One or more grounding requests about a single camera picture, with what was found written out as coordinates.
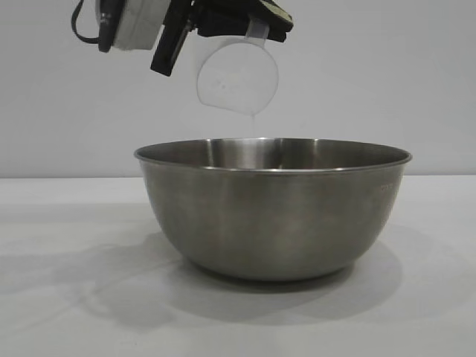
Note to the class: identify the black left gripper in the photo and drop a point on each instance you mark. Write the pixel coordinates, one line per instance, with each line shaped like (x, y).
(171, 41)

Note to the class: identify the clear plastic measuring cup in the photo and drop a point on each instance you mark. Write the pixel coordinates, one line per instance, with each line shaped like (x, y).
(238, 78)

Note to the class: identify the stainless steel mixing bowl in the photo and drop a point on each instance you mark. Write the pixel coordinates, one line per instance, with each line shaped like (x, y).
(271, 215)

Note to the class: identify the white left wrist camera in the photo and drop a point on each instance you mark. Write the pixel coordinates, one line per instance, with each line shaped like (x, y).
(137, 22)

